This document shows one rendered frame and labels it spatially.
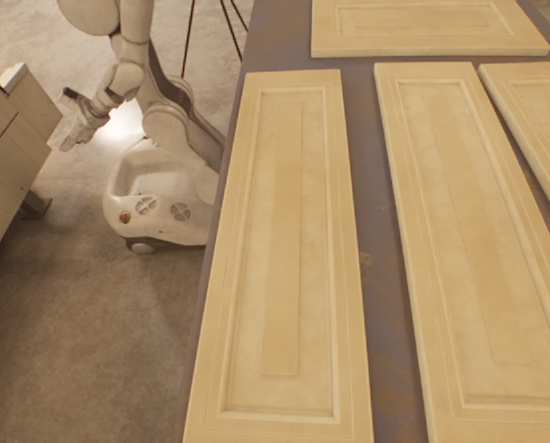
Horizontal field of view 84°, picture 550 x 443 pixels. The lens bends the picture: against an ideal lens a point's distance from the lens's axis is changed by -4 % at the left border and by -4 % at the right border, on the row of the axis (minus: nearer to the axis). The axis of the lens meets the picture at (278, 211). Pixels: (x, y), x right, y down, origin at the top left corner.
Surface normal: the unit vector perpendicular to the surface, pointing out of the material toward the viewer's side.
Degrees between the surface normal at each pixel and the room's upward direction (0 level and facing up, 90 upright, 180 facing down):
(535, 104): 11
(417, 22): 0
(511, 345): 0
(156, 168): 0
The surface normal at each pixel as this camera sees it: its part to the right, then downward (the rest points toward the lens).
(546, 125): -0.27, -0.54
